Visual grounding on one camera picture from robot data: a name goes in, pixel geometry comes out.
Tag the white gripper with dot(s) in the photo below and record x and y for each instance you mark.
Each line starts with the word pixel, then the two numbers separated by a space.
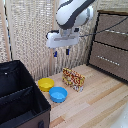
pixel 63 40

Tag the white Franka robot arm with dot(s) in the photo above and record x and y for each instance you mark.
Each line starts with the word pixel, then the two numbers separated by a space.
pixel 71 13

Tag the yellow plastic bowl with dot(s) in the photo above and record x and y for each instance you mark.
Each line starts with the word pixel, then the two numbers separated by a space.
pixel 45 84

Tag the blue plastic bowl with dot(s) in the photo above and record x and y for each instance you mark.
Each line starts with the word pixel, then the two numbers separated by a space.
pixel 58 94

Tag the dark brown drawer cabinet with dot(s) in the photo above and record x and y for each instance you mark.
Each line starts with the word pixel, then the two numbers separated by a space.
pixel 113 12

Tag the red yellow patterned snack box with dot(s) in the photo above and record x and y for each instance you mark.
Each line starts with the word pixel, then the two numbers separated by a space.
pixel 73 79

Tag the beige woven folding screen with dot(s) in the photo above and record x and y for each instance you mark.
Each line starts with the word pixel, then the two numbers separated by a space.
pixel 30 33

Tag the black fabric storage box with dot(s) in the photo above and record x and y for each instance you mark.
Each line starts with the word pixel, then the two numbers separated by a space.
pixel 16 96

